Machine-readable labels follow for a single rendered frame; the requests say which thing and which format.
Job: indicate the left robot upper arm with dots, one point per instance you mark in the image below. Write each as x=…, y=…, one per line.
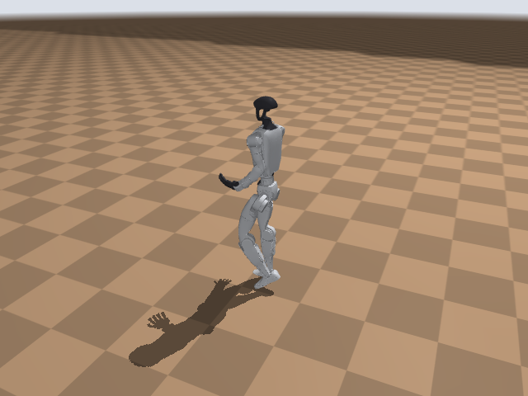
x=254, y=142

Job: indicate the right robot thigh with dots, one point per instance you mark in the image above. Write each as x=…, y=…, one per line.
x=268, y=232

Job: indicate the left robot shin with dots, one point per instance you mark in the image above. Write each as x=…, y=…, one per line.
x=254, y=255

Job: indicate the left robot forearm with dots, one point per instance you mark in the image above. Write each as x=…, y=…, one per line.
x=249, y=179

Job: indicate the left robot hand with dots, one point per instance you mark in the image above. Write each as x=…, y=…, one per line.
x=228, y=183

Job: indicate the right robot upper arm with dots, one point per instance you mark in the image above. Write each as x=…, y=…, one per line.
x=282, y=129

